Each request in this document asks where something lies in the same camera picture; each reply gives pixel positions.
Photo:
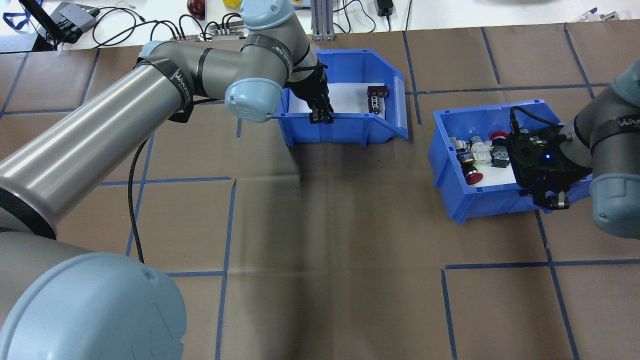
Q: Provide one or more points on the red button black switch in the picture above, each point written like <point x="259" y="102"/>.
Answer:
<point x="500" y="157"/>

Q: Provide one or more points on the blue bin with battery holders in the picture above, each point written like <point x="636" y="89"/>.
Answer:
<point x="345" y="131"/>

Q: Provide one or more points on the red apple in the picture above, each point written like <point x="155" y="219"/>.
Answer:
<point x="196" y="7"/>

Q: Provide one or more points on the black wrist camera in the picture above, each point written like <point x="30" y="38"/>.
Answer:
<point x="517" y="150"/>

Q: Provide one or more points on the blue bin with button switches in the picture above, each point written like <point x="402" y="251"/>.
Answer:
<point x="480" y="205"/>

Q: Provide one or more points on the red mushroom button switch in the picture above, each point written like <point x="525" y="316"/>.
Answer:
<point x="472" y="176"/>

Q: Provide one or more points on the aluminium extrusion post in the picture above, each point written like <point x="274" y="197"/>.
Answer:
<point x="322" y="20"/>

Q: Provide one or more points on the small grey box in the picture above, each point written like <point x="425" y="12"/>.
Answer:
<point x="609" y="16"/>

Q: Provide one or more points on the black power adapter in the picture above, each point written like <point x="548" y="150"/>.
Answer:
<point x="384" y="7"/>

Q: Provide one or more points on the grey black device box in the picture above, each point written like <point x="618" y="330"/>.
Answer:
<point x="75" y="17"/>

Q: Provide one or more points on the black stand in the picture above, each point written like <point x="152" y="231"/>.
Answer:
<point x="42" y="27"/>

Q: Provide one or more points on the white switch with green end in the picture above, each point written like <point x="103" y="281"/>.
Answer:
<point x="481" y="151"/>

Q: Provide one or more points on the light blue teach pendant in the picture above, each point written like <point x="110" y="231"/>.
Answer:
<point x="300" y="3"/>

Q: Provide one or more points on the yellow cube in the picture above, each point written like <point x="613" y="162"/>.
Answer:
<point x="232" y="2"/>

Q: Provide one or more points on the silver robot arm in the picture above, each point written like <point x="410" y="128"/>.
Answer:
<point x="100" y="125"/>
<point x="617" y="145"/>

